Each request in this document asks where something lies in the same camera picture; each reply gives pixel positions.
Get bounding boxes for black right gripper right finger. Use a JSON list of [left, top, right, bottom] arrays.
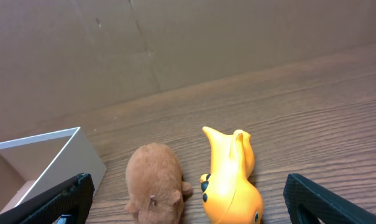
[[283, 173, 376, 224]]

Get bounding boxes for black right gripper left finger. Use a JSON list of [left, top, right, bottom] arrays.
[[0, 173, 95, 224]]

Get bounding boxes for white cardboard box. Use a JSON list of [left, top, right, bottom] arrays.
[[0, 127, 107, 214]]

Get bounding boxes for orange rubber animal toy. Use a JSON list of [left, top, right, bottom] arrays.
[[200, 126, 264, 224]]

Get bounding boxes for brown plush hamster toy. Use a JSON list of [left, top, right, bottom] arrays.
[[125, 143, 193, 224]]

